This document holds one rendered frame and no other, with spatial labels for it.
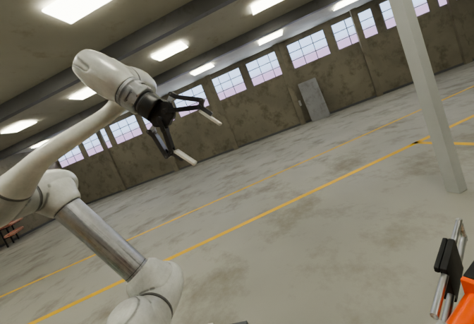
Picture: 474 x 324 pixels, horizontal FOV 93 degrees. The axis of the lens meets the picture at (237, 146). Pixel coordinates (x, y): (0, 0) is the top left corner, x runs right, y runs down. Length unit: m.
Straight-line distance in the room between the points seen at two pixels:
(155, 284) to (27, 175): 0.57
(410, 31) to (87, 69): 2.75
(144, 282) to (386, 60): 14.79
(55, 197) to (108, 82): 0.54
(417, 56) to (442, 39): 13.50
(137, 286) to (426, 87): 2.86
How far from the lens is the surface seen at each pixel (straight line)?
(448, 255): 0.45
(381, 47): 15.09
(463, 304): 0.41
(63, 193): 1.08
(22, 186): 0.93
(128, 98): 0.67
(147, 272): 1.04
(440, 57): 16.28
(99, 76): 0.70
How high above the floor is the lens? 1.53
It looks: 6 degrees down
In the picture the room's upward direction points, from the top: 22 degrees counter-clockwise
